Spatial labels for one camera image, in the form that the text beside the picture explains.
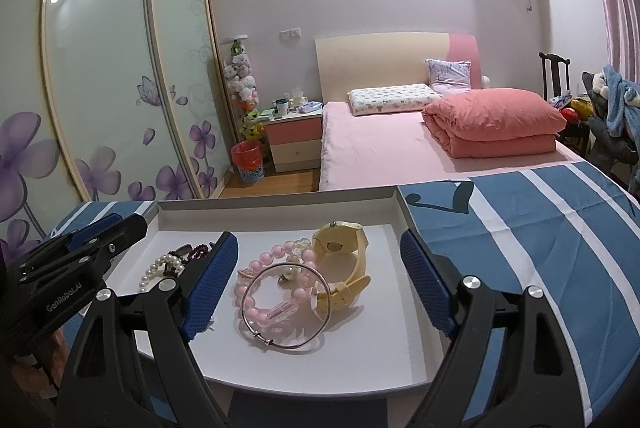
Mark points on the pearl drop earring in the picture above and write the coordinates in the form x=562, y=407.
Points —
x=290, y=272

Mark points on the pink cream nightstand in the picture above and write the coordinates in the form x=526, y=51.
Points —
x=295, y=143

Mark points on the folded pink quilt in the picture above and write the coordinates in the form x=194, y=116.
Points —
x=495, y=123

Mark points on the flower print sliding wardrobe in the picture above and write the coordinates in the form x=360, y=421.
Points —
x=100, y=58

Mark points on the blue tissue box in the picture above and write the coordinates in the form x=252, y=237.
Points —
x=307, y=106

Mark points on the pink bed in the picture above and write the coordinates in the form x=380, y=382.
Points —
x=375, y=143

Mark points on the yellow wristwatch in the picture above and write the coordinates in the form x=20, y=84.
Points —
x=335, y=240

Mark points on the blue white striped blanket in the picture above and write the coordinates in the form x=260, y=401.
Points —
x=540, y=228

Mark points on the thin silver bangle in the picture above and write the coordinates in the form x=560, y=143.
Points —
x=260, y=336

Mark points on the light blue garment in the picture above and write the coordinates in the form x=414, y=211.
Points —
x=620, y=103

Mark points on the white patterned pillow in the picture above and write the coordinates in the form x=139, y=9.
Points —
x=390, y=101

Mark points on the dark wooden chair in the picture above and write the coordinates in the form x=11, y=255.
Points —
x=550, y=73

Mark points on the white wall socket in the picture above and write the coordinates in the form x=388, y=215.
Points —
x=291, y=33

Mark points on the hanging plush toy column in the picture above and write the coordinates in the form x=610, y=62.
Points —
x=242, y=78

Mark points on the cream pink headboard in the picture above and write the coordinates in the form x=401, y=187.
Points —
x=380, y=63

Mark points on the white mug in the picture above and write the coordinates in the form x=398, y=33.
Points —
x=282, y=107

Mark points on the colourful toys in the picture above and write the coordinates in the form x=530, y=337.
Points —
x=575, y=107

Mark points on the grey garment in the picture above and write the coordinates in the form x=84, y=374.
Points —
x=607, y=148

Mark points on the red waste basket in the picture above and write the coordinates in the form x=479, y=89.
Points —
x=247, y=161

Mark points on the grey cardboard tray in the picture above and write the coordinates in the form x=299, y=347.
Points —
x=390, y=333

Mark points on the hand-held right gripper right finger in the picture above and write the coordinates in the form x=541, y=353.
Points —
x=427, y=283

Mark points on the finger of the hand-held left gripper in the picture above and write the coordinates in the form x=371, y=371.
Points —
x=90, y=223
x=127, y=233

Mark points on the lilac patterned pillow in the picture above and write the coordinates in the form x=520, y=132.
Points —
x=450, y=73

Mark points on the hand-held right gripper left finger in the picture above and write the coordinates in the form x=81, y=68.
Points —
x=210, y=288

